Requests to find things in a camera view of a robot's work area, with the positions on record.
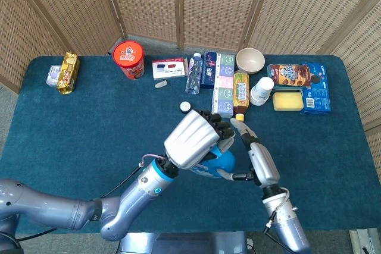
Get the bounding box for blue detergent bottle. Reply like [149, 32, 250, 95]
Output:
[190, 143, 236, 179]

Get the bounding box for blue Oreo box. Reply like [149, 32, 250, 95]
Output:
[299, 62, 332, 115]

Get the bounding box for white box red blue print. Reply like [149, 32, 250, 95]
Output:
[152, 57, 188, 81]

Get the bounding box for pastel tissue pack strip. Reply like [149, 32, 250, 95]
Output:
[211, 52, 236, 119]

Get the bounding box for yellow sponge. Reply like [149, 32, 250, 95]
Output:
[272, 91, 305, 112]

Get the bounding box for water bottle dark label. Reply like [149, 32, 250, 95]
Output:
[185, 52, 204, 95]

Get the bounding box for dark blue carton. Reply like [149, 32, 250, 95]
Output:
[199, 51, 217, 90]

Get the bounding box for red cylindrical snack canister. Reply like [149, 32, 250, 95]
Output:
[112, 40, 146, 80]

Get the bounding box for wicker folding screen panel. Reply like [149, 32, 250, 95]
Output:
[242, 0, 381, 55]
[318, 0, 381, 148]
[177, 0, 271, 52]
[99, 0, 184, 49]
[8, 0, 127, 57]
[0, 0, 68, 94]

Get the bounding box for beige bowl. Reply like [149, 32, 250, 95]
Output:
[236, 48, 266, 76]

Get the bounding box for left arm wrist cable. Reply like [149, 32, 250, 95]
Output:
[100, 153, 167, 200]

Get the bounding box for small white purple box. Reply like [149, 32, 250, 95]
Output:
[45, 64, 63, 87]

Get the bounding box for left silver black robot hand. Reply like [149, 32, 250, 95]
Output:
[164, 109, 236, 169]

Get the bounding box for right arm wrist cable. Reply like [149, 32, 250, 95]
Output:
[262, 187, 291, 254]

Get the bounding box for metal stand with cables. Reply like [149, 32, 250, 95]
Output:
[348, 227, 381, 254]

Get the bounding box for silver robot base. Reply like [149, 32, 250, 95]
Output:
[117, 231, 249, 254]

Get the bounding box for blue table cloth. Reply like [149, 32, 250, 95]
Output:
[0, 54, 381, 236]

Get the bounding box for arm wrist cable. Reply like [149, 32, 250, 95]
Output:
[262, 187, 291, 254]
[100, 153, 167, 200]

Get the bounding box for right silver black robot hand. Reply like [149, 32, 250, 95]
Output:
[217, 118, 281, 189]

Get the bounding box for gold biscuit packet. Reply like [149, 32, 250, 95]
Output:
[56, 52, 81, 95]

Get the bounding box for yellow label tea bottle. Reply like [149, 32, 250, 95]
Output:
[232, 70, 251, 123]

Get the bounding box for chocolate cookie box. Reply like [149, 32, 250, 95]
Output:
[267, 63, 312, 91]

